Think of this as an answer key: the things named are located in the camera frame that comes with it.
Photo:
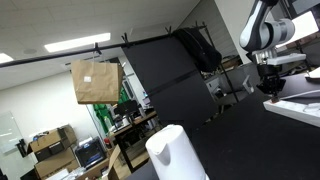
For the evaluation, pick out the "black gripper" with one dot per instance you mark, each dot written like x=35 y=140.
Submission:
x=270 y=81

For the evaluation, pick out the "white power strip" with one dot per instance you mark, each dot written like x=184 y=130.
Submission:
x=290 y=111

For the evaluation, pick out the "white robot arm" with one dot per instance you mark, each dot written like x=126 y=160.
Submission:
x=263 y=30

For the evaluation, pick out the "white angled stand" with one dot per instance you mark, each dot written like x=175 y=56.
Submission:
x=248 y=85

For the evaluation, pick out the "white and brown flat object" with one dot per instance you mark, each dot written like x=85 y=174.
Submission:
x=314 y=76

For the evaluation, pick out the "black tripod stand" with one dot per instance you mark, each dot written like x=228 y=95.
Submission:
x=229 y=81

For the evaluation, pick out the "black jacket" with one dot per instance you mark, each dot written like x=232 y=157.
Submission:
x=200 y=50

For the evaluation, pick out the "black backdrop panel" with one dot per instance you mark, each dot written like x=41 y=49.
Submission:
x=170 y=83

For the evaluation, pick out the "white electric kettle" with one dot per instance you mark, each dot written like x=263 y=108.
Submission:
x=176 y=156

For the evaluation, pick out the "wooden desk black legs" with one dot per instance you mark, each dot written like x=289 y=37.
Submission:
x=136 y=122

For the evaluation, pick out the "black computer monitor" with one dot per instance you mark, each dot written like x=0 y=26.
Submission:
x=126 y=108

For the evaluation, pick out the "green cloth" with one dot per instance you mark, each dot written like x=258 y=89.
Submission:
x=101 y=116

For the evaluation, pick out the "brown paper bag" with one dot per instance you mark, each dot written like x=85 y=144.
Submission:
x=96 y=81

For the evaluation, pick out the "black 3D printer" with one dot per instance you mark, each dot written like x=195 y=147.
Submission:
x=90 y=154

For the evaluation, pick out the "long ceiling light fixture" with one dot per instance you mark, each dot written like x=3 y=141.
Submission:
x=78 y=42
x=5 y=58

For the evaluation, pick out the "long black horizontal pole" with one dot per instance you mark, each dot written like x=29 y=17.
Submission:
x=50 y=55

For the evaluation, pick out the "cardboard box with black side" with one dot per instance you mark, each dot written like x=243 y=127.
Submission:
x=50 y=141

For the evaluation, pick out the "large plain cardboard box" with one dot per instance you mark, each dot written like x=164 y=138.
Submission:
x=55 y=163

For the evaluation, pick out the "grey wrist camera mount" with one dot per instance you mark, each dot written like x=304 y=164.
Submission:
x=286 y=59

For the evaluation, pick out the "wall whiteboard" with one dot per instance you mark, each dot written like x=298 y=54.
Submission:
x=8 y=133

